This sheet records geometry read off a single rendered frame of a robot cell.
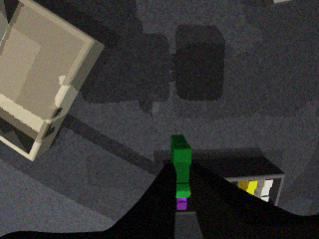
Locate beige open tray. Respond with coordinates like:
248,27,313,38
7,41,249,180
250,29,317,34
0,0,104,160

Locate yellow fuse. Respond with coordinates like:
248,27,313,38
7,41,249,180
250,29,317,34
238,179,258,195

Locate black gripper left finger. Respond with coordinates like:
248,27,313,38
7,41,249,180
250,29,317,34
0,164,176,239

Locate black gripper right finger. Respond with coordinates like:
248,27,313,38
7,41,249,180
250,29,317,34
188,162,319,239

